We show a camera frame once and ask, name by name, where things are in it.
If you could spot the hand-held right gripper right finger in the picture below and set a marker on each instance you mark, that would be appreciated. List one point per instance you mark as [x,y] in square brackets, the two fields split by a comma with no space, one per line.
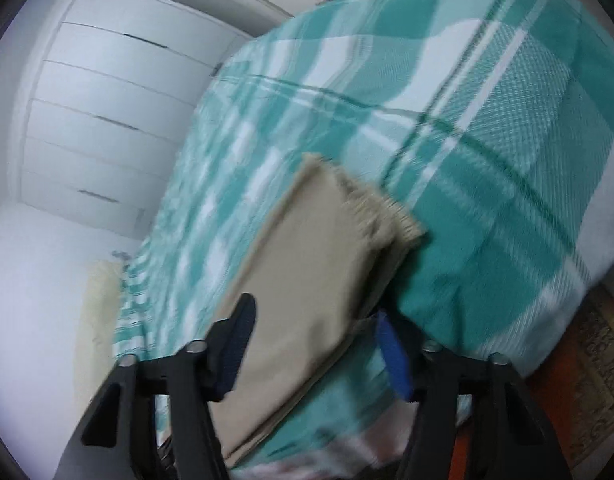
[397,360]

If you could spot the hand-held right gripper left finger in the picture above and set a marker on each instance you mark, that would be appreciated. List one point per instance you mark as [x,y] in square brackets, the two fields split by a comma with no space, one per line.
[232,355]

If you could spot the khaki pants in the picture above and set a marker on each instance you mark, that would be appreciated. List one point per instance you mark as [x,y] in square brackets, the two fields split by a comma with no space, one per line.
[297,285]

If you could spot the green plaid duvet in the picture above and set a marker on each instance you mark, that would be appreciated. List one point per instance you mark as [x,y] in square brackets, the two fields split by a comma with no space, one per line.
[487,185]

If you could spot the white wardrobe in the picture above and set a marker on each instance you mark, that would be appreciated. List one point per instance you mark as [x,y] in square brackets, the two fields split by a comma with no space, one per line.
[112,110]

